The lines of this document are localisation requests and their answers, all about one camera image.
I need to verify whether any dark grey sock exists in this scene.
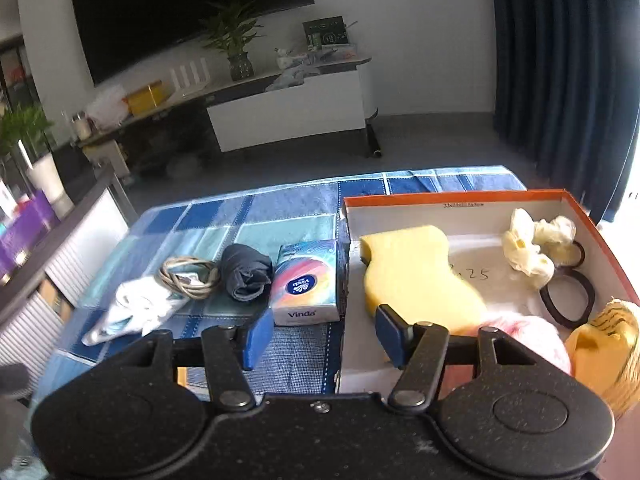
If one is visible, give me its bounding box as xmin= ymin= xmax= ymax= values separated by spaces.
xmin=219 ymin=244 xmax=273 ymax=302

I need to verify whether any green yellow sponge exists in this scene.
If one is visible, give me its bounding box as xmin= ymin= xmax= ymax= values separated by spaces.
xmin=360 ymin=224 xmax=487 ymax=335

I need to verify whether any colourful Vinda tissue pack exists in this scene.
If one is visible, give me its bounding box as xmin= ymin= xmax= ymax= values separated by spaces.
xmin=268 ymin=240 xmax=340 ymax=326

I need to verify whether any white plastic wrapper bag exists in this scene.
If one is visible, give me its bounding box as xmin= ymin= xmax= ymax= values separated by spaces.
xmin=81 ymin=276 xmax=190 ymax=347

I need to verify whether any pink fluffy plush ball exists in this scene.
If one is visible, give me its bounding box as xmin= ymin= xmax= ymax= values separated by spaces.
xmin=485 ymin=312 xmax=572 ymax=375

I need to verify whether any black hair tie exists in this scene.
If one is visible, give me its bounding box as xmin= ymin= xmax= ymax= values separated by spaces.
xmin=538 ymin=268 xmax=597 ymax=331
xmin=554 ymin=239 xmax=587 ymax=273

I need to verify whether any cream yellow scrunchie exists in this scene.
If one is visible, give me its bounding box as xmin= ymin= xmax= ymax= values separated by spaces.
xmin=501 ymin=208 xmax=585 ymax=290

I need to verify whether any yellow striped sock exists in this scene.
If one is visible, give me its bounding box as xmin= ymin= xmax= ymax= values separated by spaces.
xmin=565 ymin=299 xmax=639 ymax=419

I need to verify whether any blue plaid tablecloth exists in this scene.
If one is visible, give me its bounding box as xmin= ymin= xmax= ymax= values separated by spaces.
xmin=32 ymin=166 xmax=526 ymax=408

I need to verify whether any orange white cardboard box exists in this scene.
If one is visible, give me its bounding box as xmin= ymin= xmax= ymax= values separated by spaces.
xmin=336 ymin=190 xmax=639 ymax=394

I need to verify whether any round black side table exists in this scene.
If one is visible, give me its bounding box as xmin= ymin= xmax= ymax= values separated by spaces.
xmin=1 ymin=167 xmax=137 ymax=392

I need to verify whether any black roll on floor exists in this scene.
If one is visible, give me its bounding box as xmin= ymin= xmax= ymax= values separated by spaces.
xmin=366 ymin=122 xmax=382 ymax=158

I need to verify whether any purple storage tray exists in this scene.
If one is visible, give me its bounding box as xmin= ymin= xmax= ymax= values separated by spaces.
xmin=0 ymin=191 xmax=60 ymax=283

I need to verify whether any white paper cup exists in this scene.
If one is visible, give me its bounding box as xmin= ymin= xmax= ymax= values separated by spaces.
xmin=27 ymin=153 xmax=74 ymax=219

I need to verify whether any white router with antennas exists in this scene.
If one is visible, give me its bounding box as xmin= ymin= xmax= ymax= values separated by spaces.
xmin=169 ymin=58 xmax=212 ymax=100

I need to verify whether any yellow box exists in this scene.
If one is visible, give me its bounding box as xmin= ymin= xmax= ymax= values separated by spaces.
xmin=124 ymin=80 xmax=168 ymax=116

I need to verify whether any long white TV cabinet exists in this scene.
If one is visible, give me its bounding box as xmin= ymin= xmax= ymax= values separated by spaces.
xmin=79 ymin=58 xmax=378 ymax=176

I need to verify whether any green leafy potted plant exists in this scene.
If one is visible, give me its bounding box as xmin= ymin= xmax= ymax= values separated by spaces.
xmin=1 ymin=104 xmax=53 ymax=159

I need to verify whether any bamboo plant in vase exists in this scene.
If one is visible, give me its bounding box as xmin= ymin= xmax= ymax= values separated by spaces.
xmin=203 ymin=3 xmax=262 ymax=81

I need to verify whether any green picture box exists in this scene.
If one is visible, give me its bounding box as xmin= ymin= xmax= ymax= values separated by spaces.
xmin=303 ymin=16 xmax=349 ymax=51

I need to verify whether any dark blue curtain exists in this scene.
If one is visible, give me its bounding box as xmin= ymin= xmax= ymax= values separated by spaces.
xmin=494 ymin=0 xmax=639 ymax=222

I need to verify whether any large black television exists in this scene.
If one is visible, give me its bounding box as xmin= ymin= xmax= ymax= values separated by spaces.
xmin=69 ymin=0 xmax=316 ymax=87

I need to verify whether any coiled beige cable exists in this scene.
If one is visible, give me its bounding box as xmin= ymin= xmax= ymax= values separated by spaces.
xmin=157 ymin=256 xmax=222 ymax=302

